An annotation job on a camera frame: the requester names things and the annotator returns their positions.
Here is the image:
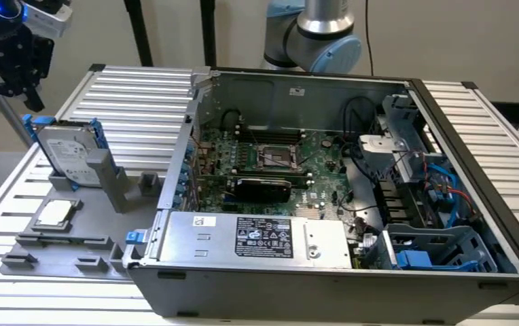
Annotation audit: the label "thin black wire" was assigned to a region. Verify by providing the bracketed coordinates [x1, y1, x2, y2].
[338, 190, 382, 215]

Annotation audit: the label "silver power supply unit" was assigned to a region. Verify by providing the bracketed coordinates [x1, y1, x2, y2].
[151, 210, 356, 271]

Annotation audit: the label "black open PC case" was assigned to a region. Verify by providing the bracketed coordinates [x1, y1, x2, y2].
[124, 66, 519, 319]

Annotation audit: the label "blue data wire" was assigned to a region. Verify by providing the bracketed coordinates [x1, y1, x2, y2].
[424, 162, 477, 235]

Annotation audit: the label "black looped wires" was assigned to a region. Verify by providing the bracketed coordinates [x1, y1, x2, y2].
[343, 96, 379, 160]

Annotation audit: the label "grey metal pole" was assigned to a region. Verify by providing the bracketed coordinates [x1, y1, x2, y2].
[0, 90, 34, 147]

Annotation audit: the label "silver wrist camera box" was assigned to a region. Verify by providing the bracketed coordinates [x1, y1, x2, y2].
[28, 2, 74, 38]

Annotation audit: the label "green motherboard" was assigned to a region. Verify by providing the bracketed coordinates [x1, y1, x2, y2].
[191, 127, 379, 238]

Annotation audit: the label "hard disk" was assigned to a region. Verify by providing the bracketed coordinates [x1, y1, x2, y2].
[22, 114, 109, 191]

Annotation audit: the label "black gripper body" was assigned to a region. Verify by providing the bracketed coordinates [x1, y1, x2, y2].
[0, 0, 57, 99]

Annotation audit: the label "silver metal drive cage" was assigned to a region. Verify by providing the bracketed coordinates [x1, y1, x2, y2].
[359, 94, 447, 184]

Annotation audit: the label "thin black hanging cable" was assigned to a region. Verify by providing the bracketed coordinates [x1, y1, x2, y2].
[366, 0, 378, 77]

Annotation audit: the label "CPU socket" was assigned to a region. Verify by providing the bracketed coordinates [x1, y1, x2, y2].
[251, 142, 302, 170]

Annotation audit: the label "black stand pole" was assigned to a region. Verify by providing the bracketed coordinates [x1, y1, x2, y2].
[200, 0, 219, 67]
[124, 0, 155, 67]

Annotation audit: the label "black box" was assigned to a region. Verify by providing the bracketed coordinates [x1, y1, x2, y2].
[490, 101, 519, 130]

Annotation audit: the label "red data wire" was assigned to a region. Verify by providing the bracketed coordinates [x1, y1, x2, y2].
[441, 185, 483, 218]

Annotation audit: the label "grey parts rack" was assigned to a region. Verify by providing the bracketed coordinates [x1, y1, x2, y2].
[0, 151, 171, 281]

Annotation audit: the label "black cable loop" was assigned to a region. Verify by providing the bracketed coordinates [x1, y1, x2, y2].
[221, 108, 243, 135]

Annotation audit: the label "silver CPU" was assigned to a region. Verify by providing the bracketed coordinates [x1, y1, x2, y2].
[36, 200, 81, 228]

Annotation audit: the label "blue case latch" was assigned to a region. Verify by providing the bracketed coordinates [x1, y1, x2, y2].
[125, 230, 148, 245]

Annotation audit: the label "blue disk carrier handle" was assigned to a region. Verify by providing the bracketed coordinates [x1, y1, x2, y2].
[396, 250, 434, 271]

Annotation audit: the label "black graphics card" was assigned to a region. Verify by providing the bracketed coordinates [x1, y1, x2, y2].
[225, 175, 310, 204]

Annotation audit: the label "small silver heatsink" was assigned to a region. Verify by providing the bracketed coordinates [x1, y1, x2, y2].
[295, 207, 324, 219]

